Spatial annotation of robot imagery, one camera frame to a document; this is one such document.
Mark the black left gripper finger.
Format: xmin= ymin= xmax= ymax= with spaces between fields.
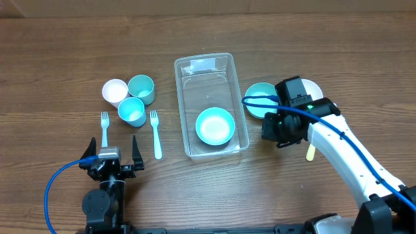
xmin=80 ymin=137 xmax=97 ymax=164
xmin=132 ymin=135 xmax=144 ymax=170

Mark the white bowl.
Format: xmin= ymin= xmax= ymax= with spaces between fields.
xmin=302 ymin=79 xmax=324 ymax=101

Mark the teal bowl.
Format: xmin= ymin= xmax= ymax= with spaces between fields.
xmin=245 ymin=83 xmax=278 ymax=119

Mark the blue bowl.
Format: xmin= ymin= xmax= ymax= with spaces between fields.
xmin=195 ymin=107 xmax=235 ymax=146

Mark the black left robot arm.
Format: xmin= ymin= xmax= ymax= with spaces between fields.
xmin=79 ymin=136 xmax=144 ymax=233

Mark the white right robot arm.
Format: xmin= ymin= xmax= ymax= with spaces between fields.
xmin=262 ymin=96 xmax=415 ymax=233

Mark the clear plastic container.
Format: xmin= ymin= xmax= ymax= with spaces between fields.
xmin=174 ymin=53 xmax=250 ymax=159

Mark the light blue fork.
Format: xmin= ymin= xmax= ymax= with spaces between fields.
xmin=101 ymin=112 xmax=110 ymax=147

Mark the yellow fork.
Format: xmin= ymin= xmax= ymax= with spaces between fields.
xmin=305 ymin=144 xmax=316 ymax=162

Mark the white fork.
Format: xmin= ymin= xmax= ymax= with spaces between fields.
xmin=150 ymin=110 xmax=163 ymax=160

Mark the blue cup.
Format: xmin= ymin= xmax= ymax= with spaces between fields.
xmin=118 ymin=97 xmax=146 ymax=127

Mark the white cup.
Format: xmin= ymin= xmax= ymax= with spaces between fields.
xmin=101 ymin=79 xmax=130 ymax=108

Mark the green cup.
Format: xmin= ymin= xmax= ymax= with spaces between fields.
xmin=127 ymin=75 xmax=155 ymax=105

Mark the blue left cable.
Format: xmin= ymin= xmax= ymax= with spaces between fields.
xmin=44 ymin=155 xmax=99 ymax=234

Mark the blue cable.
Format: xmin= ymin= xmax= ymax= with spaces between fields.
xmin=44 ymin=155 xmax=99 ymax=234
xmin=240 ymin=94 xmax=416 ymax=212

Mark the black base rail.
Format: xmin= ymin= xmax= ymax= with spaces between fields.
xmin=76 ymin=224 xmax=310 ymax=234

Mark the blue right cable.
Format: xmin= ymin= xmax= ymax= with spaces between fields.
xmin=240 ymin=94 xmax=416 ymax=212

